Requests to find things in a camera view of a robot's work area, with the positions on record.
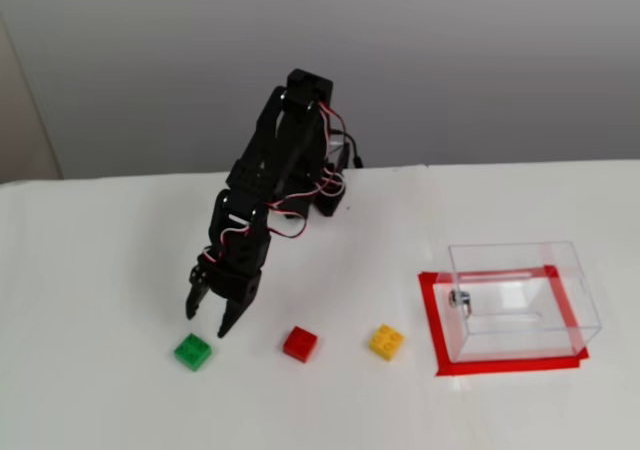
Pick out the red lego brick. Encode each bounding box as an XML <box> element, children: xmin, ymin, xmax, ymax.
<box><xmin>282</xmin><ymin>325</ymin><xmax>320</xmax><ymax>363</ymax></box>

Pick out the silver cam lock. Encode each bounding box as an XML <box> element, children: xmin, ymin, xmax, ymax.
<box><xmin>448</xmin><ymin>289</ymin><xmax>474</xmax><ymax>317</ymax></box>

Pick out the green lego brick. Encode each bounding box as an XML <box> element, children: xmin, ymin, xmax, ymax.
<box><xmin>173</xmin><ymin>333</ymin><xmax>215</xmax><ymax>372</ymax></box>

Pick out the red white black servo cable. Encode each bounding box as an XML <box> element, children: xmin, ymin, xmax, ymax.
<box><xmin>218</xmin><ymin>199</ymin><xmax>308</xmax><ymax>267</ymax></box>
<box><xmin>312</xmin><ymin>98</ymin><xmax>348</xmax><ymax>144</ymax></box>

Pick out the transparent plastic box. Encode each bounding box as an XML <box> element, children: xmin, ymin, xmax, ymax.
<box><xmin>433</xmin><ymin>240</ymin><xmax>604</xmax><ymax>365</ymax></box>

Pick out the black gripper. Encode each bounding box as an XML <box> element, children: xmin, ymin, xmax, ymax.
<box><xmin>185</xmin><ymin>228</ymin><xmax>272</xmax><ymax>340</ymax></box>

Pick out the red tape frame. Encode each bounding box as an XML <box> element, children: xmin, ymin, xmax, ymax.
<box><xmin>417</xmin><ymin>264</ymin><xmax>589</xmax><ymax>378</ymax></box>

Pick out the yellow lego brick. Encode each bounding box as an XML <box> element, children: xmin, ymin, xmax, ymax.
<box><xmin>368</xmin><ymin>323</ymin><xmax>406</xmax><ymax>362</ymax></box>

